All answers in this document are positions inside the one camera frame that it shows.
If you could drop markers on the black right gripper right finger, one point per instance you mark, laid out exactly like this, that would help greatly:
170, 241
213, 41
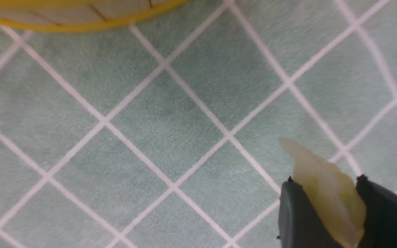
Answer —
381, 216

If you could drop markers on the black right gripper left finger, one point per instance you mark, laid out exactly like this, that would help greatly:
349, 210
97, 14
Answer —
298, 223

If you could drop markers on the yellowish dumpling bottom edge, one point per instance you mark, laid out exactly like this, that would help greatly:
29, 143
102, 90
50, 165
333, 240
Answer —
331, 192

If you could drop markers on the bamboo steamer tray yellow rim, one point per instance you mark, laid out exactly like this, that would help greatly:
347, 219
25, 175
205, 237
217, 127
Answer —
80, 15

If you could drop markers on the green checkered tablecloth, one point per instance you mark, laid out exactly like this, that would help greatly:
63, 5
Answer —
164, 134

